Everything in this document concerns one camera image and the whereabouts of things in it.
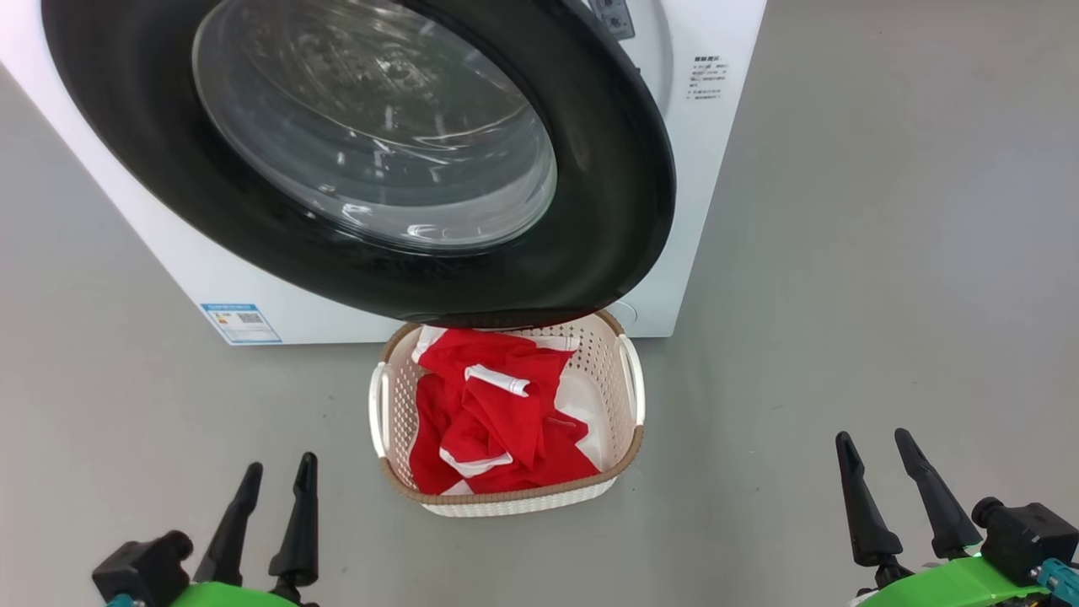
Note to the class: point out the blue energy label sticker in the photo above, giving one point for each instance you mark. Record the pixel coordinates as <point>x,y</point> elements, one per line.
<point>241,324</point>

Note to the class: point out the cream perforated laundry basket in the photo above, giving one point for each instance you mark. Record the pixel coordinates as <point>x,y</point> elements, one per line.
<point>607,379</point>

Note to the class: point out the black round glass washer door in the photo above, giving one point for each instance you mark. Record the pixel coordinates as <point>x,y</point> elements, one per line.
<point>607,211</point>

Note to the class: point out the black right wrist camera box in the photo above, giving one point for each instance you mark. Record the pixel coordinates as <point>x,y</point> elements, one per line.
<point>1028,539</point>

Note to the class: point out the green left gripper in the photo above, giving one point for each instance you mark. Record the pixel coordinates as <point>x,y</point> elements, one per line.
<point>228,597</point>

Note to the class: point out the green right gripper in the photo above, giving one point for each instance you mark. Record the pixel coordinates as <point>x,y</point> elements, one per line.
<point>952,586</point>

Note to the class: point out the white front-load washing machine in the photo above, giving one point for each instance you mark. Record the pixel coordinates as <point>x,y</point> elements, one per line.
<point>700,211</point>

